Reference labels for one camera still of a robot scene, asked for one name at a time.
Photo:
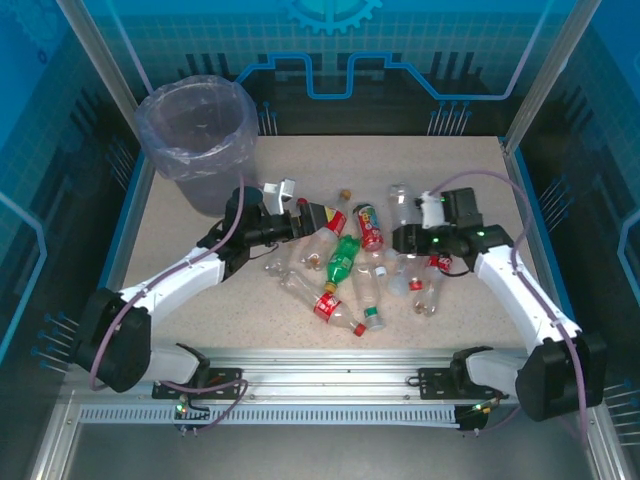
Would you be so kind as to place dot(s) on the cola bottle brown cap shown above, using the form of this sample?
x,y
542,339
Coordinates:
x,y
336,222

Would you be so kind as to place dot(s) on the cola bottle red cap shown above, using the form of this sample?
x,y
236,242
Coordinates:
x,y
278,262
327,306

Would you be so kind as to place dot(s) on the red colourful label bottle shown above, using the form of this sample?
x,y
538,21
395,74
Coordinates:
x,y
369,230

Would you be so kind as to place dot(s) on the large clear ribbed bottle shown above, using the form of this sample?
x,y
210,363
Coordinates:
x,y
400,200

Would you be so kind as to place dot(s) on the white bottle red cap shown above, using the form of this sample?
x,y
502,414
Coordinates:
x,y
397,287

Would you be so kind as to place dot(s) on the green plastic bottle yellow cap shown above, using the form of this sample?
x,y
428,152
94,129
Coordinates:
x,y
342,257

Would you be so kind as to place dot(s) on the cola bottle without cap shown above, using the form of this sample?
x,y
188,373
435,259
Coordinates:
x,y
430,295

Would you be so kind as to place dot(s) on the clear bottle green white cap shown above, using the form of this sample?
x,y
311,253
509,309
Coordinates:
x,y
366,292

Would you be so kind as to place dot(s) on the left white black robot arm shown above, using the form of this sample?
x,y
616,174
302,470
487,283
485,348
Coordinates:
x,y
170,285

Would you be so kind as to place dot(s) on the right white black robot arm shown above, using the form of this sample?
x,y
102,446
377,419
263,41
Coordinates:
x,y
510,285

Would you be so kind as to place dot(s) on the grey translucent plastic bin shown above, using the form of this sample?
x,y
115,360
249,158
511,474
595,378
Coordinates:
x,y
220,195

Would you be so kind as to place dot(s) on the black connector with LED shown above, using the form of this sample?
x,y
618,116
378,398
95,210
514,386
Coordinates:
x,y
470,417
195,414

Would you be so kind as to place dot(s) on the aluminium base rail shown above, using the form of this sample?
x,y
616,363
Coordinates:
x,y
325,370

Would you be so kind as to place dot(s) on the aluminium frame post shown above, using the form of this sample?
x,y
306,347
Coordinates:
x,y
107,50
560,50

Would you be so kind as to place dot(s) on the aluminium lower frame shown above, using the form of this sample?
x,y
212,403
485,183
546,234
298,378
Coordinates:
x,y
56,440

